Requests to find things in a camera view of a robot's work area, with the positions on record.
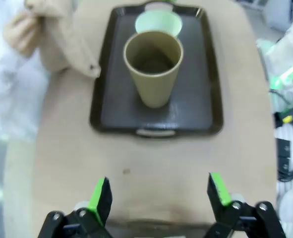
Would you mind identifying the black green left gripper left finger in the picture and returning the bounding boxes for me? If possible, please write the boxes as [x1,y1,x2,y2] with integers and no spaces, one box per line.
[38,177,114,238]

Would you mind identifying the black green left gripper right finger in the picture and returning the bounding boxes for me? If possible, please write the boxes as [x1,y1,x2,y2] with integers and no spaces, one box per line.
[204,173,287,238]

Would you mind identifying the tall brown cup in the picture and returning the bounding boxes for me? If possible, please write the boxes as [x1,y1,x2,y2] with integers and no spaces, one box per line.
[123,31,184,109]

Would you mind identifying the beige cloth mat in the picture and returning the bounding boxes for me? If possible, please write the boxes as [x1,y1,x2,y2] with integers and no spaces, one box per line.
[24,0,102,79]

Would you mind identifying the mint green bowl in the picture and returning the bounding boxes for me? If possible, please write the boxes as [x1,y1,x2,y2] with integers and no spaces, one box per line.
[135,10,183,38]

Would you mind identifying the person's right forearm white sleeve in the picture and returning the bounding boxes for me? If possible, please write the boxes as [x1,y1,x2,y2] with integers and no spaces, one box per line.
[0,32,49,143]

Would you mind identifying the dark brown serving tray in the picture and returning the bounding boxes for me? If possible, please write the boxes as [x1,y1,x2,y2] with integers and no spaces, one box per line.
[89,4,224,138]

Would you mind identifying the person's right hand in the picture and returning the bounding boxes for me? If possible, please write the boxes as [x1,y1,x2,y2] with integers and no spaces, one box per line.
[2,9,39,58]

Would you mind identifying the black adapter box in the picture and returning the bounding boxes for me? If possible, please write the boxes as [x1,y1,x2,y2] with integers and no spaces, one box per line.
[278,157,292,175]
[277,138,292,158]

